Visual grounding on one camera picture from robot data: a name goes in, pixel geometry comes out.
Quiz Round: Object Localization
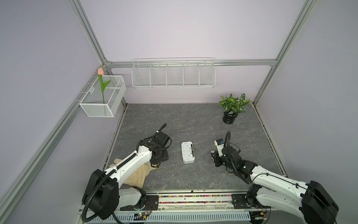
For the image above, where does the beige work glove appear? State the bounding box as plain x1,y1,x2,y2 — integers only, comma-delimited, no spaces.
106,157,155,188

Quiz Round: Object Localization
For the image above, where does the white digital alarm clock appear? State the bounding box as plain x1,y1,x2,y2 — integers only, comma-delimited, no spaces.
181,141,195,164

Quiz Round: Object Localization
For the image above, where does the pink artificial tulip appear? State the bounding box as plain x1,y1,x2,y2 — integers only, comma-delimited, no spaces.
98,68,111,103

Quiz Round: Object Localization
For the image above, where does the white wire wall shelf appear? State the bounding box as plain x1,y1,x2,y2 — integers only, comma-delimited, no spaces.
131,57,216,88

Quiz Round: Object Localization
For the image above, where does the green potted plant black pot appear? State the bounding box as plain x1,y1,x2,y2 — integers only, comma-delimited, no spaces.
219,93,251,124

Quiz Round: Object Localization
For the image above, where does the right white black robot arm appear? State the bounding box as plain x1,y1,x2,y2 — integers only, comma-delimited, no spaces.
211,132,339,224

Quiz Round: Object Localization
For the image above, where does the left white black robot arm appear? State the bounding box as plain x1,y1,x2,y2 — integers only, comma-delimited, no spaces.
81,124,172,223

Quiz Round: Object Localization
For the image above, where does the white mesh wall basket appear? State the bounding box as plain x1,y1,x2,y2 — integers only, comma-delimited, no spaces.
75,75,126,118

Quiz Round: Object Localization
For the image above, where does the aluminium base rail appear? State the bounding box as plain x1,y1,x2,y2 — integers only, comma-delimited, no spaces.
111,190,308,215

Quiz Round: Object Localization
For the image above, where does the white vented cable duct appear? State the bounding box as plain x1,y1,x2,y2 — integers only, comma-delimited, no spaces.
86,211,252,224

